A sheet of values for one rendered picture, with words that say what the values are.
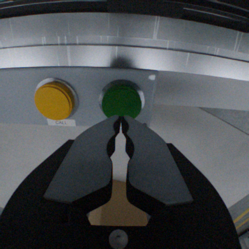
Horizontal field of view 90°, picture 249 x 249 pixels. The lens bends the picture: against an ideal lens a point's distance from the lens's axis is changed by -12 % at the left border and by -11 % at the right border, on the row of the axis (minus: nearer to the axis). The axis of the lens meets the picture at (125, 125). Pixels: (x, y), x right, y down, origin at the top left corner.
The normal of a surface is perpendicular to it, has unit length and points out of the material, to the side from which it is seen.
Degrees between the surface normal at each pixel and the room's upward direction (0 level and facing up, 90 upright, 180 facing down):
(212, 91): 0
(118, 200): 90
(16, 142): 0
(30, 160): 0
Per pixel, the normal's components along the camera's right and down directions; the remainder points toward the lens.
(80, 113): 0.01, 0.54
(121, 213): 0.36, -0.79
